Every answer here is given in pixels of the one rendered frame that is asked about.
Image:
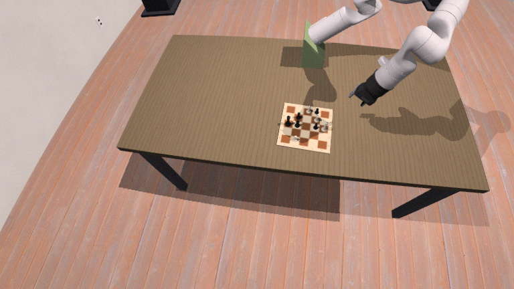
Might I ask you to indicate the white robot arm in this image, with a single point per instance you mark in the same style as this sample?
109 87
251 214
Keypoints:
430 44

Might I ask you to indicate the white king chess piece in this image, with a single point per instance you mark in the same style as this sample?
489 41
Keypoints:
324 129

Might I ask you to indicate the chessboard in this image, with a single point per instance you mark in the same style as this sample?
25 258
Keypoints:
307 137

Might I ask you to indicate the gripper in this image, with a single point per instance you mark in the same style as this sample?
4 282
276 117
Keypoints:
378 84

